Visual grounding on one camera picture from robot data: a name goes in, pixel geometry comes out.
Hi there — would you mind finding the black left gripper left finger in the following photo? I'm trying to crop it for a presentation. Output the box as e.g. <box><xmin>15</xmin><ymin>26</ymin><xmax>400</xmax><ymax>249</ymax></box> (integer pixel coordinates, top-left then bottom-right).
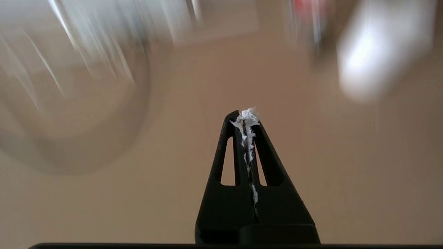
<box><xmin>195</xmin><ymin>109</ymin><xmax>256</xmax><ymax>243</ymax></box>

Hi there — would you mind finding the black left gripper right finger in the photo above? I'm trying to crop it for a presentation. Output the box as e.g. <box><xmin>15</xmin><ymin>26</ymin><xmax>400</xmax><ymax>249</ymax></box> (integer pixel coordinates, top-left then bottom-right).
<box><xmin>242</xmin><ymin>107</ymin><xmax>320</xmax><ymax>243</ymax></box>

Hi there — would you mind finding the white toilet paper roll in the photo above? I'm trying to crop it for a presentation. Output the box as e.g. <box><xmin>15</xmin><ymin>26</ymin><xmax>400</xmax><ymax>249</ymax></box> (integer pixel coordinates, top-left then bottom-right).
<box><xmin>336</xmin><ymin>0</ymin><xmax>437</xmax><ymax>103</ymax></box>

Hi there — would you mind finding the clear water bottle red cap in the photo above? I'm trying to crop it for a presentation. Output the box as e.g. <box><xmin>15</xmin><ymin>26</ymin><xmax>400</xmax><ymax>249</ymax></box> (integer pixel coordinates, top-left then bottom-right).
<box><xmin>284</xmin><ymin>0</ymin><xmax>333</xmax><ymax>63</ymax></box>

